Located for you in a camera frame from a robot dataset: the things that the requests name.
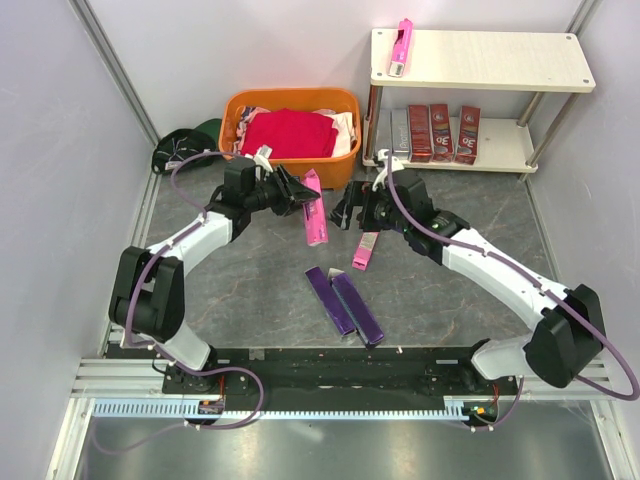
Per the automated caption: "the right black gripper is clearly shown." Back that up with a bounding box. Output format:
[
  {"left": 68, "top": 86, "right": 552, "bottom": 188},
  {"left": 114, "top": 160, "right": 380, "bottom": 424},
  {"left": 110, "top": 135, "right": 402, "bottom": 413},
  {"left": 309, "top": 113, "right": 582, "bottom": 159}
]
[{"left": 326, "top": 180, "right": 410, "bottom": 234}]

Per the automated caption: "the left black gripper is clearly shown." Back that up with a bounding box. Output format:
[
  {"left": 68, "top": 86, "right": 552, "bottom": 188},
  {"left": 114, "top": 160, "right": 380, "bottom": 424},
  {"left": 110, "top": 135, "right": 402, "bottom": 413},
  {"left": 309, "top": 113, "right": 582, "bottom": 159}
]
[{"left": 245, "top": 164, "right": 320, "bottom": 217}]

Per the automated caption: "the pink labelled toothpaste box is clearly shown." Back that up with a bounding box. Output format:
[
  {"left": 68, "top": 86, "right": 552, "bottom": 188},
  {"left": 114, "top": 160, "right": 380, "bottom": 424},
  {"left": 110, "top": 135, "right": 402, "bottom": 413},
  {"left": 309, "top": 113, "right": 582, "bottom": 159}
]
[{"left": 352, "top": 232, "right": 379, "bottom": 271}]

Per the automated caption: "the silver Protefix toothpaste box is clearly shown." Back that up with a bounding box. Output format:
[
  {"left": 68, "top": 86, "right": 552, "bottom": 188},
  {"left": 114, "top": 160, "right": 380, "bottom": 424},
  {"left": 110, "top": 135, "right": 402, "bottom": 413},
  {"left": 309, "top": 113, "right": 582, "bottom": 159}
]
[{"left": 391, "top": 108, "right": 411, "bottom": 161}]

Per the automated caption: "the silver-sided red toothpaste box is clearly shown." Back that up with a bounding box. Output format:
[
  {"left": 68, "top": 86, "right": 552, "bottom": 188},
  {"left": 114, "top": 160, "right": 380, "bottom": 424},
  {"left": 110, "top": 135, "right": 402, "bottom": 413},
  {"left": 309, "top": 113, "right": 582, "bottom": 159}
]
[{"left": 408, "top": 105, "right": 433, "bottom": 163}]

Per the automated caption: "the red 3D toothpaste box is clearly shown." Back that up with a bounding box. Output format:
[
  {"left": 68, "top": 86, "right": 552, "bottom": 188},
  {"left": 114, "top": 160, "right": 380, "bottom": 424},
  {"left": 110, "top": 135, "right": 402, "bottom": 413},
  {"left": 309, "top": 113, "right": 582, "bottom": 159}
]
[
  {"left": 454, "top": 106, "right": 481, "bottom": 165},
  {"left": 429, "top": 104, "right": 455, "bottom": 162}
]

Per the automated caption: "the purple toothpaste box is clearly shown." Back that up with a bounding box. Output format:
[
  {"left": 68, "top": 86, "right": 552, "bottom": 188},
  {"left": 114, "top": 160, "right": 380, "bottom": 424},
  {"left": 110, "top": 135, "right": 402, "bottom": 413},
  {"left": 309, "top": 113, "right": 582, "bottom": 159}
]
[
  {"left": 305, "top": 267, "right": 356, "bottom": 336},
  {"left": 328, "top": 269, "right": 384, "bottom": 349}
]

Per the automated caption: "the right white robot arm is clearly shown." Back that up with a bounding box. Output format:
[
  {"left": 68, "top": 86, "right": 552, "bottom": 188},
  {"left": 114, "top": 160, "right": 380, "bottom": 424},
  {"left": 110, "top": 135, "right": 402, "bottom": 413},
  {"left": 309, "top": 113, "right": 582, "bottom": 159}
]
[{"left": 329, "top": 170, "right": 606, "bottom": 394}]

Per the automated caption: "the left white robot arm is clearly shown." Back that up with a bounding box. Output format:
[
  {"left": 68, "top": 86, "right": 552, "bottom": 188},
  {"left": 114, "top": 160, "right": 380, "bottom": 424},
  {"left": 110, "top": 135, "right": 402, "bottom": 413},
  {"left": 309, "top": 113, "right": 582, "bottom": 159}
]
[{"left": 108, "top": 157, "right": 320, "bottom": 393}]

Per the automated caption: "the white two-tier shelf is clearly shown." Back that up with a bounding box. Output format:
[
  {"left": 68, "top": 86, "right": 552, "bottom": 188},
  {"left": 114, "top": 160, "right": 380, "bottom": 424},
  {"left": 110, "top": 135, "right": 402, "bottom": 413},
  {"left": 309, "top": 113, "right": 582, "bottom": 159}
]
[{"left": 362, "top": 28, "right": 596, "bottom": 177}]

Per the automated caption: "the red folded cloth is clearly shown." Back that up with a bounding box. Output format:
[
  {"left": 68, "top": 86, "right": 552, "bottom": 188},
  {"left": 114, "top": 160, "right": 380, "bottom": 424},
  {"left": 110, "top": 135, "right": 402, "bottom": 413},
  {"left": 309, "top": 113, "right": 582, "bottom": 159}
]
[{"left": 239, "top": 109, "right": 338, "bottom": 159}]

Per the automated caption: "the dark green cap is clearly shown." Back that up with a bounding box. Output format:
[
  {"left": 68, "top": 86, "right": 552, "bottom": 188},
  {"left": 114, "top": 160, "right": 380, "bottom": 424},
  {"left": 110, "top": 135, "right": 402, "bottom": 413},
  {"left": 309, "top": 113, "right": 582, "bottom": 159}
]
[{"left": 151, "top": 118, "right": 222, "bottom": 175}]

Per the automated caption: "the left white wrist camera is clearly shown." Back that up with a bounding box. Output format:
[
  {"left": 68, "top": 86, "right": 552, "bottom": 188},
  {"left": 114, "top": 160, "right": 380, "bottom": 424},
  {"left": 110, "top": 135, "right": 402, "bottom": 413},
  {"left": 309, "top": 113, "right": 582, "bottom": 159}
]
[{"left": 253, "top": 145, "right": 273, "bottom": 172}]

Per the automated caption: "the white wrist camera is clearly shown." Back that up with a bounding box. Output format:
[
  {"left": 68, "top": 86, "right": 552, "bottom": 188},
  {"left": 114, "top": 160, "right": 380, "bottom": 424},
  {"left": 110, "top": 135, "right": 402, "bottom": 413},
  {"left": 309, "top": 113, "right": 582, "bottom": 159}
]
[
  {"left": 371, "top": 148, "right": 404, "bottom": 191},
  {"left": 253, "top": 145, "right": 273, "bottom": 172}
]

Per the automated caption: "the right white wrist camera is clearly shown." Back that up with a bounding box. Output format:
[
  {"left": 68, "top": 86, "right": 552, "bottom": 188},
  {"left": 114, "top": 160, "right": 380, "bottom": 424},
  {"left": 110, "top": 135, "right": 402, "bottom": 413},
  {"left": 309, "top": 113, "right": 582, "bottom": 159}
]
[{"left": 371, "top": 148, "right": 404, "bottom": 191}]

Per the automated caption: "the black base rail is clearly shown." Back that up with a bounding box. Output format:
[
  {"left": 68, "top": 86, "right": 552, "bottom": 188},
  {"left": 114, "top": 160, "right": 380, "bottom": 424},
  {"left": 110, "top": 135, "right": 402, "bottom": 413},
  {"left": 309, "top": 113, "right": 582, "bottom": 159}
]
[{"left": 159, "top": 340, "right": 521, "bottom": 401}]

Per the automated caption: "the blue slotted cable duct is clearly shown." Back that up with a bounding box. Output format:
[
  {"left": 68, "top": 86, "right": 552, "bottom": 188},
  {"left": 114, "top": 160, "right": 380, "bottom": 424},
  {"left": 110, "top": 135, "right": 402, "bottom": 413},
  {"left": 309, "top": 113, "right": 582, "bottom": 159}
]
[{"left": 93, "top": 397, "right": 472, "bottom": 421}]

